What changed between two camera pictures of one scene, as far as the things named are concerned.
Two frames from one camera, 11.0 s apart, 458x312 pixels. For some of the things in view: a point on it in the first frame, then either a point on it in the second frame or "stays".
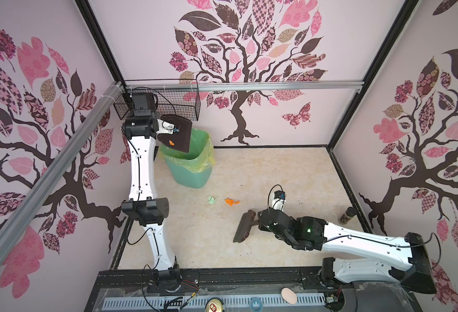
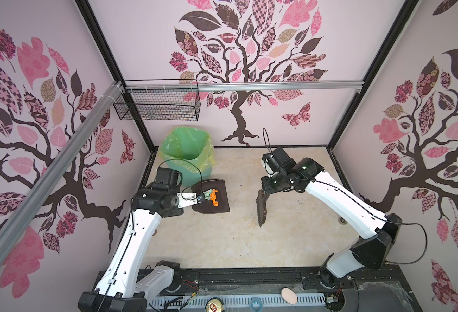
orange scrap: x=230 y=201 -> x=213 y=197
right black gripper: x=261 y=227 -> x=264 y=182
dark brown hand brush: x=246 y=221 -> x=261 y=207
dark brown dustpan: x=180 y=139 -> x=222 y=197
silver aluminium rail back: x=257 y=85 stays
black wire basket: x=177 y=98 stays
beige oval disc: x=289 y=296 stays
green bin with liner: x=193 y=168 stays
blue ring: x=260 y=303 stays
